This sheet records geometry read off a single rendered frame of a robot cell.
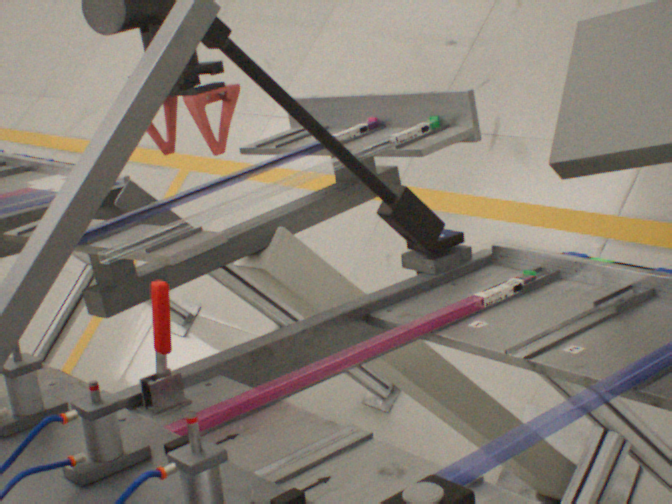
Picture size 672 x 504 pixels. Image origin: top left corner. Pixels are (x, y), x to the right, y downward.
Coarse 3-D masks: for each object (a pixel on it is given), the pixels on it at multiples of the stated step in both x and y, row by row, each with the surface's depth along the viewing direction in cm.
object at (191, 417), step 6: (186, 414) 57; (192, 414) 57; (186, 420) 57; (192, 420) 57; (192, 426) 57; (198, 426) 58; (192, 432) 57; (198, 432) 58; (192, 438) 57; (198, 438) 58; (192, 444) 58; (198, 444) 58; (192, 450) 58; (198, 450) 58
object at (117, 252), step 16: (432, 128) 135; (368, 144) 129; (384, 144) 129; (336, 160) 124; (288, 176) 120; (304, 176) 121; (320, 176) 122; (256, 192) 116; (272, 192) 117; (208, 208) 113; (224, 208) 113; (240, 208) 115; (176, 224) 109; (192, 224) 110; (128, 240) 107; (144, 240) 106; (160, 240) 108; (112, 256) 104
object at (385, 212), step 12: (396, 192) 64; (408, 192) 64; (384, 204) 64; (396, 204) 63; (408, 204) 64; (420, 204) 64; (384, 216) 64; (396, 216) 63; (408, 216) 64; (420, 216) 65; (432, 216) 65; (396, 228) 65; (408, 228) 64; (420, 228) 65; (432, 228) 65; (408, 240) 65; (420, 240) 65; (432, 240) 66
